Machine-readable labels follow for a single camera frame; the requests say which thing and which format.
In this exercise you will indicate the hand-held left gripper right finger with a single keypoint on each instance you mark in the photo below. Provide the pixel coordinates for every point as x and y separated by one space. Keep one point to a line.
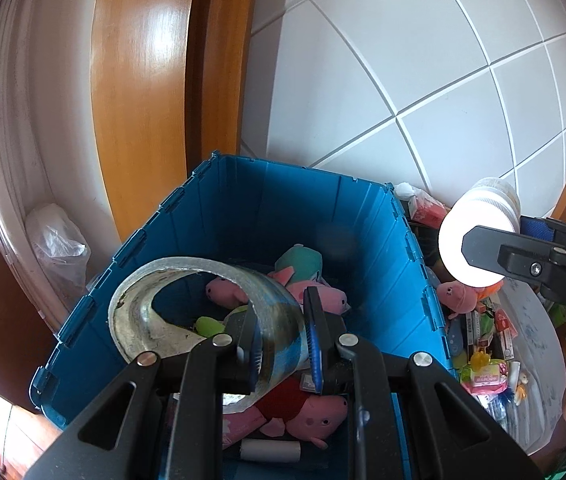
313 340

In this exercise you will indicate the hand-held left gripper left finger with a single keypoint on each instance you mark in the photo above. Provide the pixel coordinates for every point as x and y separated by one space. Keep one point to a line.
250 365

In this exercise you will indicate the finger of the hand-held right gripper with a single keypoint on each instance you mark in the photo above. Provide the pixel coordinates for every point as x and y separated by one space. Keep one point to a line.
538 226
488 252

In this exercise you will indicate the white plastic jar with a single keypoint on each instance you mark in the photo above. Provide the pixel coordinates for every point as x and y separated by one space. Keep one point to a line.
455 240

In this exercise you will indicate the clear tape roll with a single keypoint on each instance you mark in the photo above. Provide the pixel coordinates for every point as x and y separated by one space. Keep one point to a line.
273 310

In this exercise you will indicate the green frog plush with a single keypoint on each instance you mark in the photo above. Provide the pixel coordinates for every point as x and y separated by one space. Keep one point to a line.
210 326

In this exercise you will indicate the pink pig plush red dress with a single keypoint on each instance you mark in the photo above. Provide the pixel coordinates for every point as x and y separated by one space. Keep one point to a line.
308 415

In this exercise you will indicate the small pink pig plush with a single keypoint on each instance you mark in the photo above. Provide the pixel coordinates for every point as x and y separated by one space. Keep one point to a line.
223 292

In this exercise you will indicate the pink pig plush teal dress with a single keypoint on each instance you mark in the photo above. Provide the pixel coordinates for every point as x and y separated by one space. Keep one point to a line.
298 262

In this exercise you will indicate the white paper roll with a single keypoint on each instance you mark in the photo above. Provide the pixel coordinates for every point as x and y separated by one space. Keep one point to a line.
270 451

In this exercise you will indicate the blue plastic crate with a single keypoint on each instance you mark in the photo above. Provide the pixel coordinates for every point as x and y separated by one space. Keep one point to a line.
288 210

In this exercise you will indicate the pink pig plush orange dress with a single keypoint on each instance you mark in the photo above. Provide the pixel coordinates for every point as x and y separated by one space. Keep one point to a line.
455 296

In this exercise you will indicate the black gift bag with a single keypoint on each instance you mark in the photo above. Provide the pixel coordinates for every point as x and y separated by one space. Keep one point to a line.
425 242

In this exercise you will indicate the green packet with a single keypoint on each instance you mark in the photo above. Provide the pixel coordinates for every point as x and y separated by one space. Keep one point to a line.
560 316

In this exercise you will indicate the blue pencil case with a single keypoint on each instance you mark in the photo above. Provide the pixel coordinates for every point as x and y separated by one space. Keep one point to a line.
455 340

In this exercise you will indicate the small yellow toy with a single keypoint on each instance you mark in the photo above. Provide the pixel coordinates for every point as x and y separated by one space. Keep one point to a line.
480 358

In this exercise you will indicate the pink tissue packet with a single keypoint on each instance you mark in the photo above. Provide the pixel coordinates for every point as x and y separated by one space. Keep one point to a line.
488 376

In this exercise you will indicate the white padded headboard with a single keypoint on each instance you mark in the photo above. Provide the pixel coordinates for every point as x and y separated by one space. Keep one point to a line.
413 60

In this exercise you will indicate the clear plastic bag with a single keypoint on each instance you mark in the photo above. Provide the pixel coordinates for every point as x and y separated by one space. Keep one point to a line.
58 250

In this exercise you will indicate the white curtain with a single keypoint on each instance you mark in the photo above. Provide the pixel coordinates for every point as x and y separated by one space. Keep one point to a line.
13 110

